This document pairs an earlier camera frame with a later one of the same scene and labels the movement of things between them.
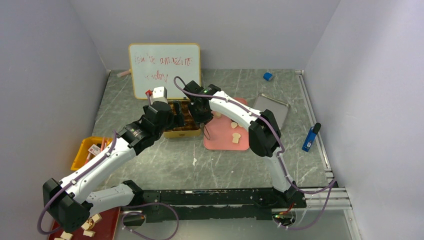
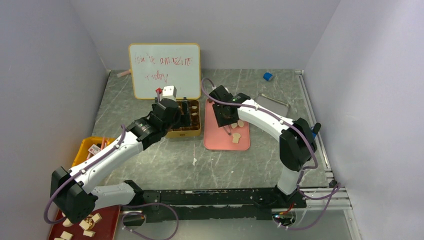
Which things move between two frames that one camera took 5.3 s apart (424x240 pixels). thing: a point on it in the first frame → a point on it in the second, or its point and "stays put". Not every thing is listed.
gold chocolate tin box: (191, 127) stays put
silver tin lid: (280, 110) stays put
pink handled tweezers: (208, 133) → (228, 128)
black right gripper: (203, 120) → (224, 120)
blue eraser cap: (267, 76) stays put
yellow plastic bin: (81, 157) stays put
